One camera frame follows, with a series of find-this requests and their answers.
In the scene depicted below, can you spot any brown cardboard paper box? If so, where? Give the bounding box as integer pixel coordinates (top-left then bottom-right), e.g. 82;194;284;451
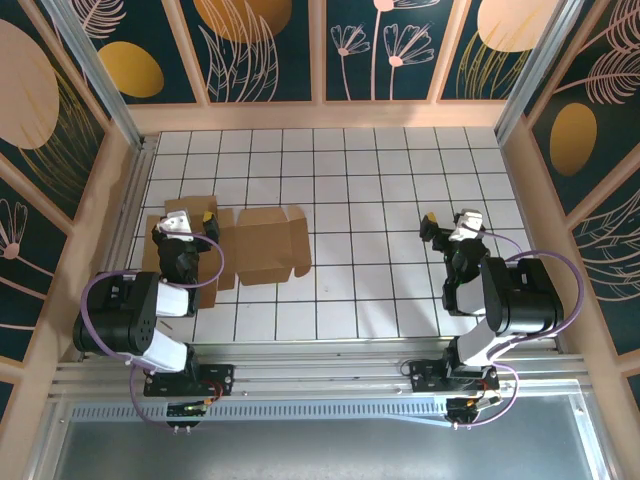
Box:
140;195;314;309

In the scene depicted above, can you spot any grey metal sheet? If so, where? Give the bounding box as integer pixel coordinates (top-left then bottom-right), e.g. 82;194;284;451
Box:
27;379;619;480

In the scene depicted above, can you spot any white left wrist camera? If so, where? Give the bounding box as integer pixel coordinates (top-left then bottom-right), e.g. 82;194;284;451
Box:
157;209;195;245

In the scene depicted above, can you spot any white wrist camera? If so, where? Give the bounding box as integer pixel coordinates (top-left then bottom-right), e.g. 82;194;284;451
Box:
157;209;195;245
448;207;485;243

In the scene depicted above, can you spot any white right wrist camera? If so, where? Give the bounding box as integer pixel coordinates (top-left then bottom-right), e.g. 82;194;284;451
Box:
448;207;485;243

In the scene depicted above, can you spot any aluminium side rail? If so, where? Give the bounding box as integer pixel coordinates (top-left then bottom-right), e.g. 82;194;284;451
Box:
79;134;160;361

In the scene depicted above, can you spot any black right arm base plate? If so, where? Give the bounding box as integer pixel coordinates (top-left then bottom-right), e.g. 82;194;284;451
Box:
408;359;500;394

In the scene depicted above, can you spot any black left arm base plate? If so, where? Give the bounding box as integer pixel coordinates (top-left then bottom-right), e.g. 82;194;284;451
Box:
143;363;236;397

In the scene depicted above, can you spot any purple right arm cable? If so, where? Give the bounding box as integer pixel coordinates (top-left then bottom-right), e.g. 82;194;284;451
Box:
455;223;585;430

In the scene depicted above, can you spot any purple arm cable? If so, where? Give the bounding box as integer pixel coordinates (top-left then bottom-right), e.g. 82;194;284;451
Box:
81;230;225;432
455;223;585;430

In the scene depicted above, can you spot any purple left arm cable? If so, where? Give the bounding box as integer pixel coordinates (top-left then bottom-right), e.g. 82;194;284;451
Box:
81;230;225;432

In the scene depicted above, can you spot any aluminium frame post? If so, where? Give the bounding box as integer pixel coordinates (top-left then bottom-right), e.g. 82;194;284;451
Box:
494;0;584;146
42;0;147;151

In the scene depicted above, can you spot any aluminium mounting rail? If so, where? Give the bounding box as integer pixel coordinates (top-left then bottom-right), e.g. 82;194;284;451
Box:
49;339;591;401

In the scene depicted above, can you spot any slotted grey cable duct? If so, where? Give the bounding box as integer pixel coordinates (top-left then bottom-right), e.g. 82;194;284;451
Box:
69;403;451;430

